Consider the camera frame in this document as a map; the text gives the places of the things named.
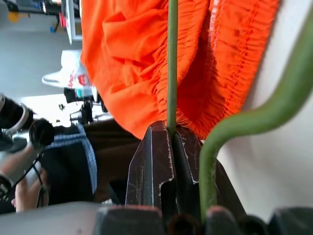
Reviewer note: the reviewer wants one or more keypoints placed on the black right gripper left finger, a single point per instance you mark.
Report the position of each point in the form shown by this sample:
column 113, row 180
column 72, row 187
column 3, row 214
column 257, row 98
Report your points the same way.
column 149, row 166

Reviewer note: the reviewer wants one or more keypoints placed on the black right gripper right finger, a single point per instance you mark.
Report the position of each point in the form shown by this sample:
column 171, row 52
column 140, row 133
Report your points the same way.
column 187, row 166

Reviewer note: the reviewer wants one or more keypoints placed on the orange fabric shorts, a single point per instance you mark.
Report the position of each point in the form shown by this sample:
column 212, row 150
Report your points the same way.
column 127, row 61

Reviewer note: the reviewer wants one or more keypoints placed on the person's bare hand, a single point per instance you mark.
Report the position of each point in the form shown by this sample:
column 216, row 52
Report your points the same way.
column 27, row 193

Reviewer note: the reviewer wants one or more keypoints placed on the person in dark clothes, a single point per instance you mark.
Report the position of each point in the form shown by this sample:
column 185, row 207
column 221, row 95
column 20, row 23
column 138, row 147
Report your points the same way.
column 71, row 171

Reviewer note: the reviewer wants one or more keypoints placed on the black stand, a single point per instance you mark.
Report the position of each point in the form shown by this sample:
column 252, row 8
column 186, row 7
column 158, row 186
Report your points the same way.
column 84, row 105

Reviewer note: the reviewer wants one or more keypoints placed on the white plastic bag red print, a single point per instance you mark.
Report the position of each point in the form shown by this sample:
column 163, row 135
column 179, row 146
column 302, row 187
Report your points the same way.
column 71, row 71

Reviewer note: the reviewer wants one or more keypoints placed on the red object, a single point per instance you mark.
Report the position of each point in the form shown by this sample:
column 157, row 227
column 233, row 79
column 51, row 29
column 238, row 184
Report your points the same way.
column 63, row 20

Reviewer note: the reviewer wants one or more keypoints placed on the dark desk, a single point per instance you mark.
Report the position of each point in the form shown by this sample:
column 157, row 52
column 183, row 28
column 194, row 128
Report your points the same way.
column 31, row 6

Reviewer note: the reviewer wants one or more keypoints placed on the yellow round object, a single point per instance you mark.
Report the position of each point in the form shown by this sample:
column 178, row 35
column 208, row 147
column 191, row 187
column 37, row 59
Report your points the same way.
column 13, row 16

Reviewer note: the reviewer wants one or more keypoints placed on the white shelf frame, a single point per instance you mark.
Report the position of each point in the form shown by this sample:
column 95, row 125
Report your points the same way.
column 72, row 22

